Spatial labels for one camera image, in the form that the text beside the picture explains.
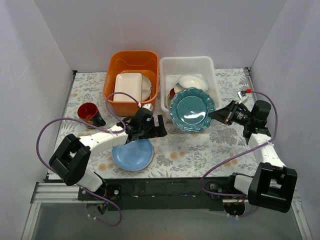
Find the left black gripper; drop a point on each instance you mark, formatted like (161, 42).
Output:
(155, 127)

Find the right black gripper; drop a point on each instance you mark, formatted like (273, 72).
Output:
(230, 114)

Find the blue round plate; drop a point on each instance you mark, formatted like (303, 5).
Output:
(133, 156)

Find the teal scalloped plate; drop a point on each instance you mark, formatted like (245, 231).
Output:
(189, 110)

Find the red-brown round plate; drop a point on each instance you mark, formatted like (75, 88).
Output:
(172, 93)

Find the white plate with blue rim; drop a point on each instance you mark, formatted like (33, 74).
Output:
(193, 81)

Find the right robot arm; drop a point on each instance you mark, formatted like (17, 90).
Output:
(273, 184)

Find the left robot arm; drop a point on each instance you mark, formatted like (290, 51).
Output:
(71, 157)

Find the white round plate in bin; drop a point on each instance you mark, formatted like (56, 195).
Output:
(146, 87)

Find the white translucent plastic bin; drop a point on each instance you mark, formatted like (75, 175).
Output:
(170, 68)

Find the orange plastic bin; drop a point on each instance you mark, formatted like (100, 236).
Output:
(133, 61)

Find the floral table mat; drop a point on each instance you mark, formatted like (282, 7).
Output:
(218, 151)

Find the cream rectangular plate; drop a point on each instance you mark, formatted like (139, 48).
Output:
(129, 83)

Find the red and black mug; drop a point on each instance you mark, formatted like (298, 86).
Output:
(90, 113)

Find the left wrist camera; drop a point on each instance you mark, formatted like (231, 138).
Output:
(147, 107)

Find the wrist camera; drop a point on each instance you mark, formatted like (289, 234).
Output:
(242, 95)
(147, 107)

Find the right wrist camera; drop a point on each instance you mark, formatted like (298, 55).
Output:
(242, 95)

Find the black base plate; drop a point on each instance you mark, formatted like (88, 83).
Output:
(174, 193)

